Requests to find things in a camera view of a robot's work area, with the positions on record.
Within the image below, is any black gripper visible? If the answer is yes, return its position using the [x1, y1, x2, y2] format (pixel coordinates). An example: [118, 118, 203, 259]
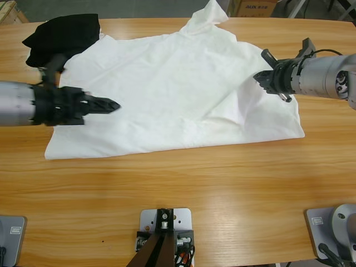
[253, 48, 304, 103]
[29, 83, 122, 127]

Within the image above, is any white metal frame leg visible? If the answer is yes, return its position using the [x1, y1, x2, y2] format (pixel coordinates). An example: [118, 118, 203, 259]
[288, 0, 306, 19]

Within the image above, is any white mount plate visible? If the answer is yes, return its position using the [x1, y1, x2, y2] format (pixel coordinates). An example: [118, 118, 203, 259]
[139, 207, 194, 232]

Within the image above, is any black folded garment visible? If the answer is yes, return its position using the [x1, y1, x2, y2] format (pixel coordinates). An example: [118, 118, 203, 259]
[22, 13, 101, 68]

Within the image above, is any orange cable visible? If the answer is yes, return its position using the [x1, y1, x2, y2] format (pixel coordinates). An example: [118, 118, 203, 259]
[174, 251, 192, 267]

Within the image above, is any wooden crate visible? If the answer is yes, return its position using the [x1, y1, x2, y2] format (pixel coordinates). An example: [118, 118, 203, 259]
[0, 0, 29, 24]

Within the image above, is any grey base plate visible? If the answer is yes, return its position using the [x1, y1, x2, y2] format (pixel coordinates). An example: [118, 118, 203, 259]
[0, 215, 28, 267]
[305, 207, 336, 259]

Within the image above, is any dark camera post with bracket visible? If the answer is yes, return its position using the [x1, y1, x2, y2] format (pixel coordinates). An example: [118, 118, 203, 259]
[126, 208, 197, 267]

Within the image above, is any cardboard box with AUX print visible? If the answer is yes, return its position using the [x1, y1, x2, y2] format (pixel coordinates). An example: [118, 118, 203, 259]
[236, 0, 278, 17]

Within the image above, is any white T-shirt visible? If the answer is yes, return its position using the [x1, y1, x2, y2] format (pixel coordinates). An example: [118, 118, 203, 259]
[44, 0, 306, 161]

